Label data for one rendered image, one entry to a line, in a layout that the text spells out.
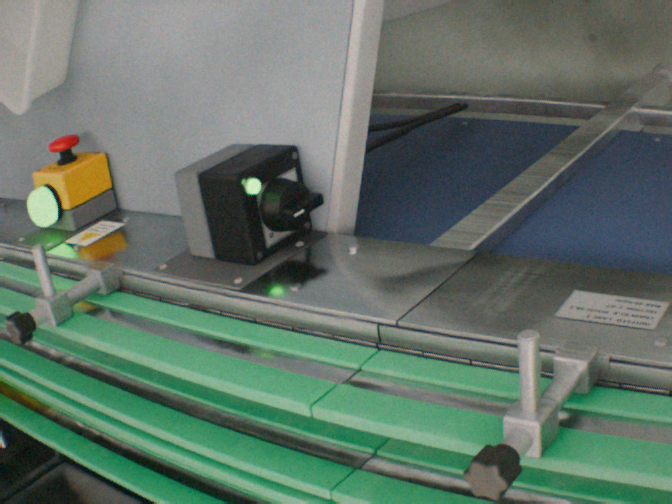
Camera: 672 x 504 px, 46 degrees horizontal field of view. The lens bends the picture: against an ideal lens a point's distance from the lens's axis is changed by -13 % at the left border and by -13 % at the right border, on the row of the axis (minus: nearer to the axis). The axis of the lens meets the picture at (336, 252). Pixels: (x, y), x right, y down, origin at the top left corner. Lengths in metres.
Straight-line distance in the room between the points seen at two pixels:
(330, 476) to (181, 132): 0.40
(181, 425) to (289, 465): 0.12
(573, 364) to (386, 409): 0.12
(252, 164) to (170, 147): 0.18
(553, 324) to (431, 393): 0.09
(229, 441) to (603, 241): 0.35
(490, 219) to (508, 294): 0.16
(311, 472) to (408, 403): 0.11
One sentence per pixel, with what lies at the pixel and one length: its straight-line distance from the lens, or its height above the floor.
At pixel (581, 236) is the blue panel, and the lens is 0.77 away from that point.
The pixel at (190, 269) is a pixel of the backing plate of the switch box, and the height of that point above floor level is 0.86.
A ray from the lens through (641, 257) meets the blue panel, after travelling 0.72.
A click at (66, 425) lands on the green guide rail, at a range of 0.98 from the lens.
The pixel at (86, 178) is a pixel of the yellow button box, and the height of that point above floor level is 0.79.
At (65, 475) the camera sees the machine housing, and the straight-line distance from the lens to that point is 1.13.
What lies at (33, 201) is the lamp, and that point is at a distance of 0.96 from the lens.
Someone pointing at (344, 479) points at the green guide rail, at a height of 0.95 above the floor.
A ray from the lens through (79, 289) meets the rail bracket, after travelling 0.80.
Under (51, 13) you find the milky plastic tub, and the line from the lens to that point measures 0.94.
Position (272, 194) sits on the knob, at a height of 0.81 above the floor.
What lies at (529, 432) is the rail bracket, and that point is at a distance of 0.48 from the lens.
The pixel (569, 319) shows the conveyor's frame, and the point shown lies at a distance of 0.59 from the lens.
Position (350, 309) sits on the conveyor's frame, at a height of 0.87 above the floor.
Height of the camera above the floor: 1.31
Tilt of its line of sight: 45 degrees down
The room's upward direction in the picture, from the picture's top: 124 degrees counter-clockwise
